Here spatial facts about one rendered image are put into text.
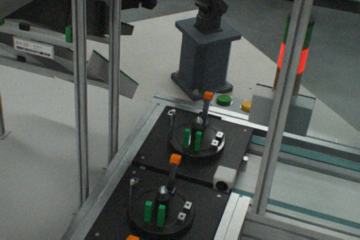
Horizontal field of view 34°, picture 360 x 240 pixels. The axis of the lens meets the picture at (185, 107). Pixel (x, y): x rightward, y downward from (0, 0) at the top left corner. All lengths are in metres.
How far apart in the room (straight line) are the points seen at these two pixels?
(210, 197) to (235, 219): 0.08
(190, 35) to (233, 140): 0.38
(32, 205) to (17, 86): 0.50
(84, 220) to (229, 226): 0.31
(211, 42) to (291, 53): 0.64
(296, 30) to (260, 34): 2.98
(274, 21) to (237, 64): 2.26
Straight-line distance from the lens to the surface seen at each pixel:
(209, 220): 1.27
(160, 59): 1.98
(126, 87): 1.51
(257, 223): 1.34
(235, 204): 1.33
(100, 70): 1.36
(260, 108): 1.18
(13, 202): 1.47
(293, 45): 1.08
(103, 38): 1.33
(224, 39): 1.72
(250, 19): 4.20
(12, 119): 1.71
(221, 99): 1.61
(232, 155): 1.43
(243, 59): 2.02
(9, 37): 1.52
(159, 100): 1.60
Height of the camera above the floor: 1.89
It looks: 36 degrees down
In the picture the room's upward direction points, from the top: 6 degrees clockwise
